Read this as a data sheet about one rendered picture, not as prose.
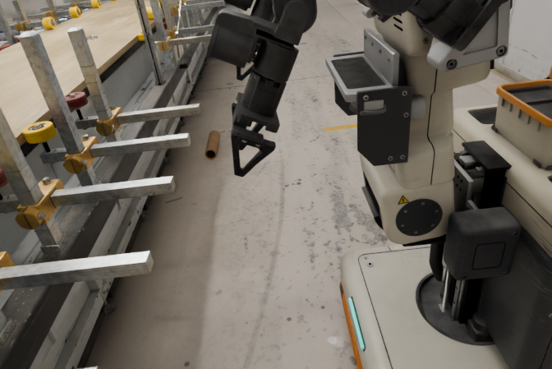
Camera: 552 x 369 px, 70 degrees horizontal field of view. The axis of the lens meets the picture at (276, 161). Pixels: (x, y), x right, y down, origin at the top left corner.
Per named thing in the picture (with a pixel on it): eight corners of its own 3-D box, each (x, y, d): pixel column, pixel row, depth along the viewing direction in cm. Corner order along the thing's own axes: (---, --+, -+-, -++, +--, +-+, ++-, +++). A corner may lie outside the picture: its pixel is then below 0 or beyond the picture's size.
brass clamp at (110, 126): (126, 119, 145) (122, 106, 142) (115, 136, 133) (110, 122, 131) (110, 121, 145) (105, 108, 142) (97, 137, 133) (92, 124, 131)
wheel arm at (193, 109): (201, 113, 141) (199, 102, 139) (200, 117, 138) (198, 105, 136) (81, 127, 142) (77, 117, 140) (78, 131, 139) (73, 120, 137)
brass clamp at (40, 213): (70, 194, 101) (62, 177, 98) (45, 228, 89) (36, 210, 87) (46, 197, 101) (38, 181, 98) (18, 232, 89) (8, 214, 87)
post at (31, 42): (101, 190, 121) (38, 29, 98) (98, 196, 118) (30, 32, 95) (90, 191, 121) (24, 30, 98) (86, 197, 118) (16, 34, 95)
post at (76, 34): (128, 160, 145) (81, 25, 121) (125, 165, 142) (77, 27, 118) (118, 161, 145) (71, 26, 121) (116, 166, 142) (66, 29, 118)
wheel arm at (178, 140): (191, 144, 119) (188, 131, 117) (190, 149, 116) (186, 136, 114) (49, 160, 120) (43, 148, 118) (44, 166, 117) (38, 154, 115)
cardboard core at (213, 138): (218, 130, 298) (215, 148, 272) (220, 139, 302) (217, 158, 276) (208, 131, 298) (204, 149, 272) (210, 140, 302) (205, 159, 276)
